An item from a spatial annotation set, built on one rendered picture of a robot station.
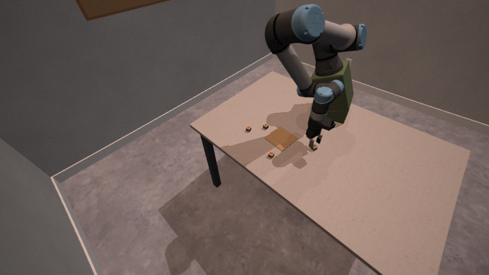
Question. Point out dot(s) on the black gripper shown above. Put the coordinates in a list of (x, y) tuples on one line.
[(315, 124)]

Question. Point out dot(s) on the tan square mat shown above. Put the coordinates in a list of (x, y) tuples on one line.
[(281, 138)]

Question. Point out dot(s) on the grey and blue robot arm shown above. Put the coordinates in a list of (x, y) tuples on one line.
[(307, 25)]

